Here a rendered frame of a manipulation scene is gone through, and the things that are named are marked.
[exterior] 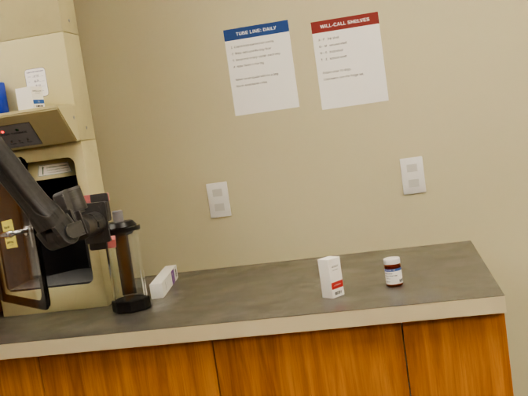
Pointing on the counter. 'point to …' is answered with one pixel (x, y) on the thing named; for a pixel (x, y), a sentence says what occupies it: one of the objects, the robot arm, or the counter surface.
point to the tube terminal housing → (62, 59)
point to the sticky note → (9, 237)
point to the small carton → (30, 97)
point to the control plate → (20, 135)
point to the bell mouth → (52, 169)
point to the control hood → (46, 123)
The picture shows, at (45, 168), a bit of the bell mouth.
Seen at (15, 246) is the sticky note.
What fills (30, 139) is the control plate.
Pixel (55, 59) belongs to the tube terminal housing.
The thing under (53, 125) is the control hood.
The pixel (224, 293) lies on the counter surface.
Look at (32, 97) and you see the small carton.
